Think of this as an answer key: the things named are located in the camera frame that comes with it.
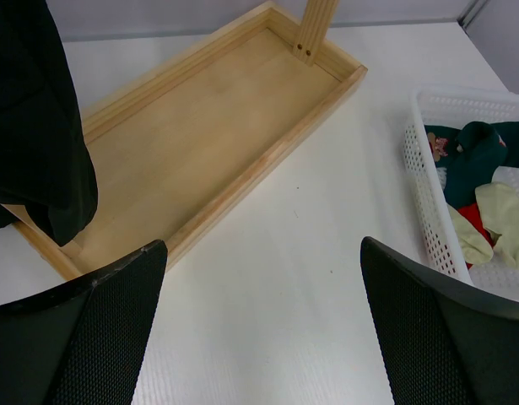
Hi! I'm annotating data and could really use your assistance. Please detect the red sock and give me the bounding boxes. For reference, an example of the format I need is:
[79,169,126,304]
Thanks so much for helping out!
[457,202,495,246]

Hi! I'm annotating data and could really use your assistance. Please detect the wooden rack right post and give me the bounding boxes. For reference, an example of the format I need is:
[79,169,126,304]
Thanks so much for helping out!
[293,0,339,66]

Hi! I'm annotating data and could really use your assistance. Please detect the cream sock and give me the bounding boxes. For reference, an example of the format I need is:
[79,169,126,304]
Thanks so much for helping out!
[447,205,494,268]
[475,182,519,268]

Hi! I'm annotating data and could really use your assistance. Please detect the green christmas sock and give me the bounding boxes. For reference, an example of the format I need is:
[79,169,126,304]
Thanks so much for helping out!
[444,135,507,208]

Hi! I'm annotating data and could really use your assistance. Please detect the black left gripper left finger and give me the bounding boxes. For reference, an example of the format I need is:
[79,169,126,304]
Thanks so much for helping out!
[0,240,168,404]

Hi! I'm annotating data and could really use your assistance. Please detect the white plastic basket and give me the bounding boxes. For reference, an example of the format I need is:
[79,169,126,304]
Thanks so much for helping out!
[403,86,519,301]

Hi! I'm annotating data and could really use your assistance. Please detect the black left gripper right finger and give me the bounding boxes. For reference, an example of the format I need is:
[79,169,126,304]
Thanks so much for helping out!
[360,236,519,404]

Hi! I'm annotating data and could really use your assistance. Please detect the cream sock right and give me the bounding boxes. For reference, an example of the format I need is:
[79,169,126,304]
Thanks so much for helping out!
[475,182,519,268]

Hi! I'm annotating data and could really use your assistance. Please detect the wooden rack base tray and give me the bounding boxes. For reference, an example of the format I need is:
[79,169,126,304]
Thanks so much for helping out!
[9,1,367,280]

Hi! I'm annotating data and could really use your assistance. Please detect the cream sock left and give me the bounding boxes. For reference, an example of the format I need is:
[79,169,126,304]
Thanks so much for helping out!
[447,205,494,268]

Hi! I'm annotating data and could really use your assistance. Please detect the black shorts on hanger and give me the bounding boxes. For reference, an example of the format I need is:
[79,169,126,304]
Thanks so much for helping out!
[0,1,98,246]

